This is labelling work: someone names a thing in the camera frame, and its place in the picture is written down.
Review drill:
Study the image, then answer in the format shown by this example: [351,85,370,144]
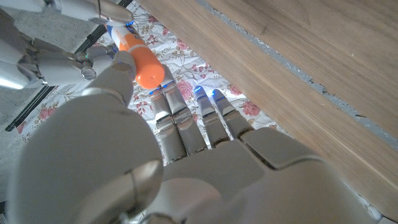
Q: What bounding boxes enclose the floral backdrop cloth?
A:
[15,0,290,175]

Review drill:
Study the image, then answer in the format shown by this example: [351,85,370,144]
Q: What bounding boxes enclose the black backdrop stand pole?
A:
[4,0,133,133]

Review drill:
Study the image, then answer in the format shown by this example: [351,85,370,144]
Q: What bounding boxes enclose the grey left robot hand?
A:
[6,51,379,224]

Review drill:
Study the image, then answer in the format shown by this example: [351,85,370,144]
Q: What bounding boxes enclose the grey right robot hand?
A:
[0,0,134,91]

